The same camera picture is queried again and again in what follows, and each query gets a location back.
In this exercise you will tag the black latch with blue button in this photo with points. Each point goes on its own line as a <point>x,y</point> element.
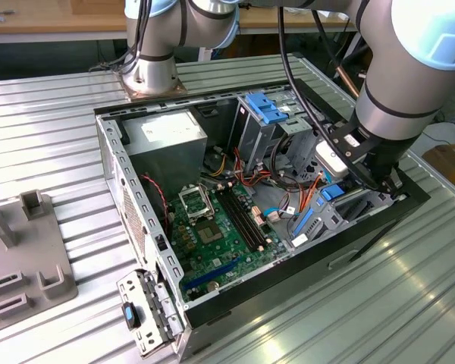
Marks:
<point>129,316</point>

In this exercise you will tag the black RAM slot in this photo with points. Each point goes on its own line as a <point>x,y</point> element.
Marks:
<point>241,217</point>
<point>236,217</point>
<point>251,215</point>
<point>246,216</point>

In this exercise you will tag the brown square base plate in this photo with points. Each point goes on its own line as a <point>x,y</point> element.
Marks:
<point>130,95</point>

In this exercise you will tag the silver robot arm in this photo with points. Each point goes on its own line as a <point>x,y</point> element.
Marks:
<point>402,95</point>

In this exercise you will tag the blue plastic drive latch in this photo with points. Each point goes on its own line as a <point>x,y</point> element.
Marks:
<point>265,110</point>

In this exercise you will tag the grey metal drive cage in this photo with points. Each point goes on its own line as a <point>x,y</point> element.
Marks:
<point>252,144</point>

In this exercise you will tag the silver power supply unit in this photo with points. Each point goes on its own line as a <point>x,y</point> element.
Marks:
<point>167,163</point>

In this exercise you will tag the wooden desk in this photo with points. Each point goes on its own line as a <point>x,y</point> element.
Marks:
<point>60,22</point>

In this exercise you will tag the grey parts rack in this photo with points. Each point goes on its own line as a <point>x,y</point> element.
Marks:
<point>30,250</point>

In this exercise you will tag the green motherboard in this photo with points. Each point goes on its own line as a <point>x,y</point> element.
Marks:
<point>220,254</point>

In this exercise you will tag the blue expansion slot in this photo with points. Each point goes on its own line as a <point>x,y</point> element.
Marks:
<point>212,273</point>

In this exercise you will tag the black case fan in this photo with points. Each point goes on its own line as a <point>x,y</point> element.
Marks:
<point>157,208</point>

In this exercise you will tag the dark chipset heat sink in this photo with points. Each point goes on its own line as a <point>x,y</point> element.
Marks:
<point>209,232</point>

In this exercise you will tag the grey metal disk bay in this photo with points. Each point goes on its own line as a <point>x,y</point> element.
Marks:
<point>330,218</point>

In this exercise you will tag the hinged metal slot bracket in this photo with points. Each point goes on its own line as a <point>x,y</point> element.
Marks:
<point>129,292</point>

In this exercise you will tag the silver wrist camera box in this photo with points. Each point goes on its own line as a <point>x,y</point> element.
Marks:
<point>331,159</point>

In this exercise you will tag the black open PC case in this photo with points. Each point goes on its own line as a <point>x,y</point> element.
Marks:
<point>295,280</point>

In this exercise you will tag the perforated metal drive cage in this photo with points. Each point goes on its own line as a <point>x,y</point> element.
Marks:
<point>303,151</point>

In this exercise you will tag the CPU socket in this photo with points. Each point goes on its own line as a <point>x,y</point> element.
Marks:
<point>197,206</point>

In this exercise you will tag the small cardboard box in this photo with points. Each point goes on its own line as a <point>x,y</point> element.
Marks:
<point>453,170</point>

